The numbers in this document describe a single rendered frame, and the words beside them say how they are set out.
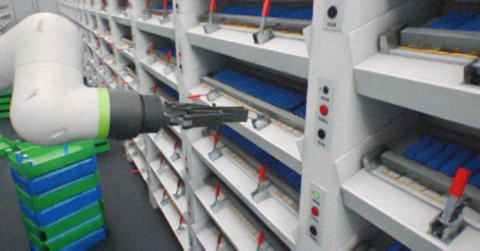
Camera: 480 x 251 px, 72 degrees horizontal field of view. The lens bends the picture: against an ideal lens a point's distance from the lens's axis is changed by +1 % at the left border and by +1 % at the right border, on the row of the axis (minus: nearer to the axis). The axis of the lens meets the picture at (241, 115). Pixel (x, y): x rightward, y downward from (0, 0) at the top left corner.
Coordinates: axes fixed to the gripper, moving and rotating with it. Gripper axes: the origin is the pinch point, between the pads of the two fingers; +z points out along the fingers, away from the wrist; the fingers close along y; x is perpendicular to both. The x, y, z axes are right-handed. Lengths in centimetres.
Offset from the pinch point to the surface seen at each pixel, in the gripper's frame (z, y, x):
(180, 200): 18, -67, -61
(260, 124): 7.4, 1.0, -2.2
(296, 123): 10.8, 9.3, 0.6
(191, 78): 7.1, -42.3, 0.2
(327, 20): 1.8, 21.8, 21.4
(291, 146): 7.9, 12.5, -3.3
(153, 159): 18, -112, -60
